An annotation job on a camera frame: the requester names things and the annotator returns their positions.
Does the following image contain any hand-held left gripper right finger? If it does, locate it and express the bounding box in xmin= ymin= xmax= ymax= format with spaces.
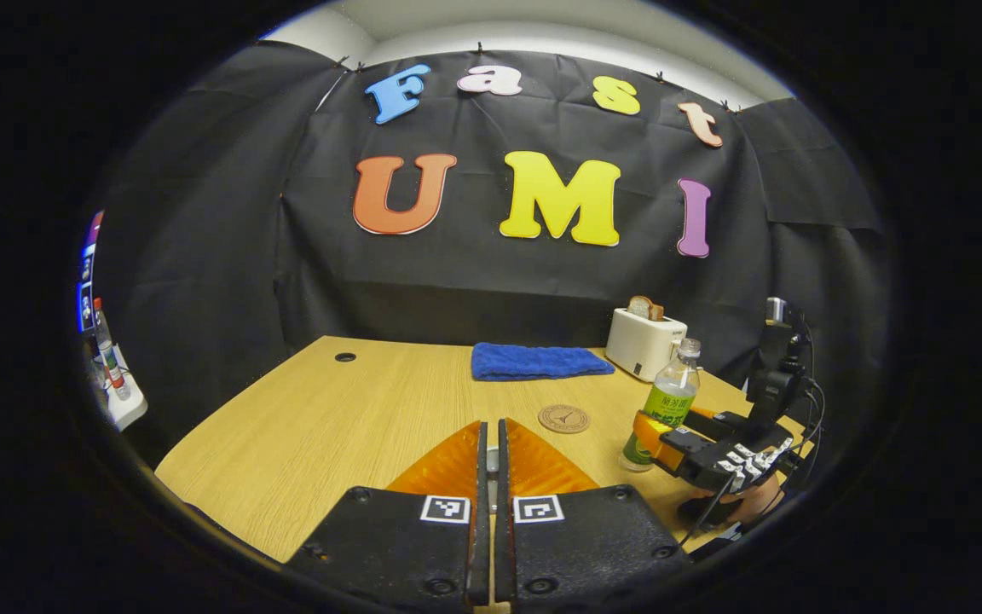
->
xmin=495 ymin=418 xmax=695 ymax=613

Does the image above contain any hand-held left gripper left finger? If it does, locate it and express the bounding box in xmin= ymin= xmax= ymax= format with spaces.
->
xmin=286 ymin=420 xmax=492 ymax=611

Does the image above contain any clear green-label water bottle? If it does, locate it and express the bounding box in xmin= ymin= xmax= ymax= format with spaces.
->
xmin=619 ymin=338 xmax=702 ymax=472

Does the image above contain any round brown coaster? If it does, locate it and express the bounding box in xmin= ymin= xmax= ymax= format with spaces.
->
xmin=538 ymin=404 xmax=592 ymax=434

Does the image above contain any red-cap plastic bottle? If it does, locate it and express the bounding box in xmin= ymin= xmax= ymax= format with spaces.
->
xmin=92 ymin=298 xmax=131 ymax=402

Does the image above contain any white toaster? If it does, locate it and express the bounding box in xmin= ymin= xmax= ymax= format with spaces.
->
xmin=606 ymin=307 xmax=689 ymax=383

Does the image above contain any blue towel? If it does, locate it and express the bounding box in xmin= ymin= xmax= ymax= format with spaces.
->
xmin=471 ymin=343 xmax=616 ymax=382

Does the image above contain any white side table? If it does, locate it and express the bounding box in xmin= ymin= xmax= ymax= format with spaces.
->
xmin=97 ymin=344 xmax=149 ymax=432

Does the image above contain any black backdrop cloth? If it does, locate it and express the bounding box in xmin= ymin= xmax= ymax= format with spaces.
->
xmin=95 ymin=38 xmax=892 ymax=444

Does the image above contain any computer monitor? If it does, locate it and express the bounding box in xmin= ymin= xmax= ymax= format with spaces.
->
xmin=76 ymin=211 xmax=106 ymax=335

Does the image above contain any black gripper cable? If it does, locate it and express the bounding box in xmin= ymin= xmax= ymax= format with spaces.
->
xmin=677 ymin=375 xmax=826 ymax=548

